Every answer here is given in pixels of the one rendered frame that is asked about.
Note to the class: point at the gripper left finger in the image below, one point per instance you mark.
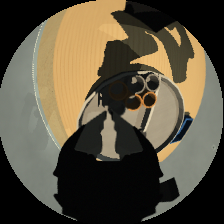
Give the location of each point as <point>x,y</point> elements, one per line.
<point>86,140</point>

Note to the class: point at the blue rectangular crate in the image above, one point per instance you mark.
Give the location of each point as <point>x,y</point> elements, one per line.
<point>184,128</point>

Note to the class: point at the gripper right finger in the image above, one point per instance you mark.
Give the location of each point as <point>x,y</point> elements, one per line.
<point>130,141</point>

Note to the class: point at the bronze bushing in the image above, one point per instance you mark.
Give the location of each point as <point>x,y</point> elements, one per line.
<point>150,101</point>
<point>120,96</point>
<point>134,105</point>

